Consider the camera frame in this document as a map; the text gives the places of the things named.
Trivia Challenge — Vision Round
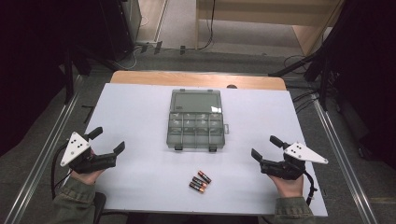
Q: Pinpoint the black metal stand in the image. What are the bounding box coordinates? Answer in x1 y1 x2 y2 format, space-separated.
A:
63 46 94 105
268 46 331 111

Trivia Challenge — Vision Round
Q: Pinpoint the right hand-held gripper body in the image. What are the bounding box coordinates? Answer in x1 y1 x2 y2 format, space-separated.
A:
260 142 330 181

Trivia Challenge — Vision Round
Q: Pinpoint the white table sheet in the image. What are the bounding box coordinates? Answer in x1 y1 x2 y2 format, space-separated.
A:
85 82 329 217

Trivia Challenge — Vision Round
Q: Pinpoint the person's left hand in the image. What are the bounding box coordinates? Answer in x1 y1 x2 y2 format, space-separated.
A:
70 149 106 187

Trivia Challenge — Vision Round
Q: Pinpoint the dark cabinet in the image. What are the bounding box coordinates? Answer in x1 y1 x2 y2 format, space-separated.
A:
98 0 143 62

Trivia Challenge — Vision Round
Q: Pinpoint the black chair part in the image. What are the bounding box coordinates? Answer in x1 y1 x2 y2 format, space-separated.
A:
92 191 107 224

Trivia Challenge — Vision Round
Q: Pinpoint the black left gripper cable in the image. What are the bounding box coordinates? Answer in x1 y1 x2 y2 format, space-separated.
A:
50 141 73 200

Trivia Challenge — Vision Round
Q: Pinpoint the metal floor rail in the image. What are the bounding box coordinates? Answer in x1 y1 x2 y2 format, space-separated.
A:
3 92 80 224
312 98 379 224

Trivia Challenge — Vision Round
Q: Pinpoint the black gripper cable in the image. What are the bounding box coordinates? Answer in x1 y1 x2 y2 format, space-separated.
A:
303 170 318 207
50 141 73 200

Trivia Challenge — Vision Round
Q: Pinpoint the black hanging cable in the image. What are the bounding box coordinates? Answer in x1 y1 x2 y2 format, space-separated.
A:
198 0 217 51

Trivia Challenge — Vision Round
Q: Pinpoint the light wooden furniture frame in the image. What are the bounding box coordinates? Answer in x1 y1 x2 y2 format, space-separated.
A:
194 0 346 58

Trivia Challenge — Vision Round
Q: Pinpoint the wooden table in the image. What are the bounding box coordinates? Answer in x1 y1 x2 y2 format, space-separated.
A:
109 70 288 91

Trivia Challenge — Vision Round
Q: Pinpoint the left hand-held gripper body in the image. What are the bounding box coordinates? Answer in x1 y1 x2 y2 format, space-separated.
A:
60 131 119 175

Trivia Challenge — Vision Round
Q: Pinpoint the person's right hand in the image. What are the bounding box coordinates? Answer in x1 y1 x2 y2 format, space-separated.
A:
268 174 304 199

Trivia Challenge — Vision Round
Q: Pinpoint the black and orange battery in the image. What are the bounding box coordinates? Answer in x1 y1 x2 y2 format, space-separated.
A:
188 181 206 194
191 175 208 189
197 170 213 185

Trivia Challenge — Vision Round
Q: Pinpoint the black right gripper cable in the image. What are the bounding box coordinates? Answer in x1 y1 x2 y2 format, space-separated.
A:
303 170 318 207

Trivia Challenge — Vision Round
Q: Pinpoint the grey clear plastic organizer box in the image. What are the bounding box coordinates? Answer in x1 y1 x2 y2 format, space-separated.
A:
165 89 231 153

